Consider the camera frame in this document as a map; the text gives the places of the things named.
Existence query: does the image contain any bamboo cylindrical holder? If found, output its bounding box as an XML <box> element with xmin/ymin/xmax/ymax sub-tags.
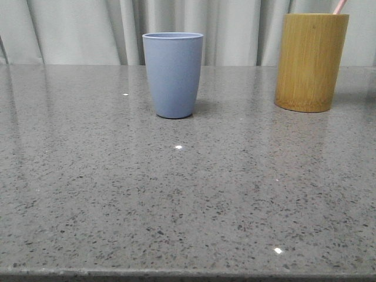
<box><xmin>274</xmin><ymin>14</ymin><xmax>349</xmax><ymax>113</ymax></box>

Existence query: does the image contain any grey-white curtain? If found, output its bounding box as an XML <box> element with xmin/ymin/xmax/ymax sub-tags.
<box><xmin>0</xmin><ymin>0</ymin><xmax>376</xmax><ymax>67</ymax></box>

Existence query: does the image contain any blue plastic cup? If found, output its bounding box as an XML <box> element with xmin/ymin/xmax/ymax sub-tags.
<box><xmin>142</xmin><ymin>32</ymin><xmax>203</xmax><ymax>119</ymax></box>

